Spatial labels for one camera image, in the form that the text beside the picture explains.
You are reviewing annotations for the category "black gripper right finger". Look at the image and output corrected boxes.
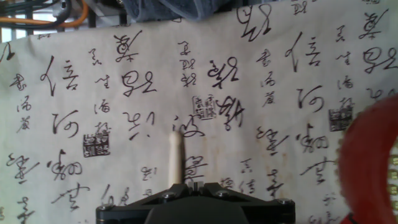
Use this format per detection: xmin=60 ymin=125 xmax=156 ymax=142
xmin=198 ymin=182 xmax=296 ymax=224

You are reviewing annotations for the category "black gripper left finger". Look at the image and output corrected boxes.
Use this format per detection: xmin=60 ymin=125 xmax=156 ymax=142
xmin=95 ymin=182 xmax=197 ymax=224

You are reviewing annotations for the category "wooden drumstick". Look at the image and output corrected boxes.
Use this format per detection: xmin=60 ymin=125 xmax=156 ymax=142
xmin=168 ymin=131 xmax=185 ymax=189

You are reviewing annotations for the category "orange cable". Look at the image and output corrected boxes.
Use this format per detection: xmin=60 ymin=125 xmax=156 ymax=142
xmin=0 ymin=0 xmax=90 ymax=29

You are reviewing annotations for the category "red drum with white head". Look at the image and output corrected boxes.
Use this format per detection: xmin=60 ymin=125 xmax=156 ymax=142
xmin=338 ymin=95 xmax=398 ymax=224

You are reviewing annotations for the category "dark grey towel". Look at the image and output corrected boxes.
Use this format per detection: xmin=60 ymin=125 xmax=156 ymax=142
xmin=121 ymin=0 xmax=233 ymax=22

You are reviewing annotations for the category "calligraphy print tablecloth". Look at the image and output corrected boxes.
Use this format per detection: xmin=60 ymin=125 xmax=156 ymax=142
xmin=0 ymin=0 xmax=398 ymax=224

